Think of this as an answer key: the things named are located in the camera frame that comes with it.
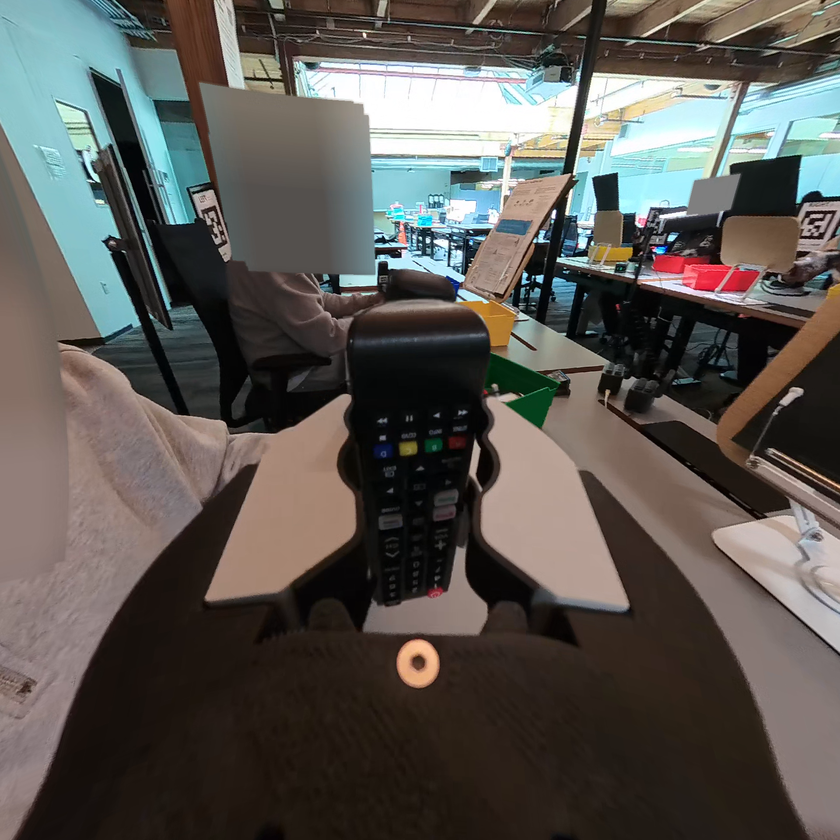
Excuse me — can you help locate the wooden pillar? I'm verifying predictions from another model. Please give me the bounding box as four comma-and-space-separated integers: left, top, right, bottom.
164, 0, 245, 198

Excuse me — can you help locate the black monitor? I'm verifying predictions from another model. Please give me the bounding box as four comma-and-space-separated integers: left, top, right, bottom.
728, 156, 803, 217

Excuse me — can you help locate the person's light grey sweatshirt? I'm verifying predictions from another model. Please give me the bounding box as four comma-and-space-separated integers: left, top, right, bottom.
0, 420, 204, 840

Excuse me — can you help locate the black desk mat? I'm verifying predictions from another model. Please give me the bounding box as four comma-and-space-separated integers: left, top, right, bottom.
642, 420, 791, 521

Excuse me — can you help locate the brown document board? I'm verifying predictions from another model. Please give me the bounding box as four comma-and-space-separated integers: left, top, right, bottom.
462, 174, 580, 304

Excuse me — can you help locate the black remote control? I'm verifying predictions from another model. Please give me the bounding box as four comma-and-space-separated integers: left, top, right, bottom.
346, 305, 492, 606

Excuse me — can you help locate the ceiling projector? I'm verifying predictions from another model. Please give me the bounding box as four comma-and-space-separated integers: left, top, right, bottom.
525, 62, 580, 94

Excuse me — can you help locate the white stand base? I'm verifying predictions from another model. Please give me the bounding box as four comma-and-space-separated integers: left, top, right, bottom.
712, 515, 840, 655

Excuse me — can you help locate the black office chair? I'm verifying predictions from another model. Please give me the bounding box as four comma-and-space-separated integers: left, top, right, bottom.
147, 220, 332, 431

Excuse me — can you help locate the dark framed glass door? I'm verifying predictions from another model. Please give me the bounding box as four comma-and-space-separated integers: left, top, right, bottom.
92, 143, 175, 330

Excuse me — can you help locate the printed marker tag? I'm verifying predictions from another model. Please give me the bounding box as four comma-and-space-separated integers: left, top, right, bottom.
796, 200, 840, 245
187, 184, 232, 263

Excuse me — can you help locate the large beige board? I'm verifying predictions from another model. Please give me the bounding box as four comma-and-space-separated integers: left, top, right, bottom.
721, 215, 799, 275

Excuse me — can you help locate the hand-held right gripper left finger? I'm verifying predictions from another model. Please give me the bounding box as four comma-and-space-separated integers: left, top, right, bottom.
203, 394, 368, 624

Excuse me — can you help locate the black steel column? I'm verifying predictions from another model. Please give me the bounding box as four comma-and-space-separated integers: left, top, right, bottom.
535, 0, 608, 322

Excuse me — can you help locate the black stanchion pole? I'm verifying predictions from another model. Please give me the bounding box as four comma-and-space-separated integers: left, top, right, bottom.
101, 235, 191, 417

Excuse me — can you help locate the clear acrylic stand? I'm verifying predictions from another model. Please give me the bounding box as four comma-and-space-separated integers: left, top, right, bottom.
747, 446, 840, 599

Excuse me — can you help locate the another person's forearm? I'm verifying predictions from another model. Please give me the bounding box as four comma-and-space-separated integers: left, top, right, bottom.
784, 251, 840, 288

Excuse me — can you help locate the office desk with black legs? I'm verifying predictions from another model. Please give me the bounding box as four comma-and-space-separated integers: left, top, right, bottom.
554, 257, 828, 388

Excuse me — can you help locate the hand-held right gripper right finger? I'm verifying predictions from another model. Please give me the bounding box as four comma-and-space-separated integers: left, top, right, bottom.
465, 397, 632, 621

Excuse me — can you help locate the green plastic bin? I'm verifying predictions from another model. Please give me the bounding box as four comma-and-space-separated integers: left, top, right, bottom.
484, 353, 560, 429

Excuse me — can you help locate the black board with cardboard frame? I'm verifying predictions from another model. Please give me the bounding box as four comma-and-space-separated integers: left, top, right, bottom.
715, 295, 840, 503

